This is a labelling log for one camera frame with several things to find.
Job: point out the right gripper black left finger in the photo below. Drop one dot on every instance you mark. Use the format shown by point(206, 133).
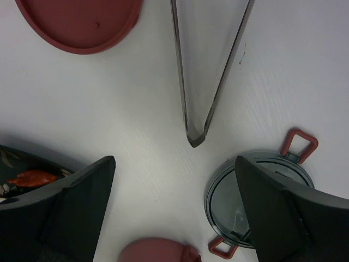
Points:
point(60, 221)

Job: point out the metal food tongs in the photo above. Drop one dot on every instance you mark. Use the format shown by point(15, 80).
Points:
point(209, 42)

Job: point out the pink bowl with handles right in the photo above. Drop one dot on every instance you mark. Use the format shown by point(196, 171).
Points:
point(158, 249)

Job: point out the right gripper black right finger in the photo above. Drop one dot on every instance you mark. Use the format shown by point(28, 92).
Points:
point(290, 221)

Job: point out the orange shrimp food piece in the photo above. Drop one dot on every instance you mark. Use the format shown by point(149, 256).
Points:
point(33, 178)

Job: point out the dark red lid right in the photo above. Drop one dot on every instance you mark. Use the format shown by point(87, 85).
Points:
point(81, 27)

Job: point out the black floral square plate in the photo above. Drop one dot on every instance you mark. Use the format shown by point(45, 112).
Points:
point(14, 162)

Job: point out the grey transparent lid red handles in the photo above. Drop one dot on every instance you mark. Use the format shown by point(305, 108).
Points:
point(223, 205)

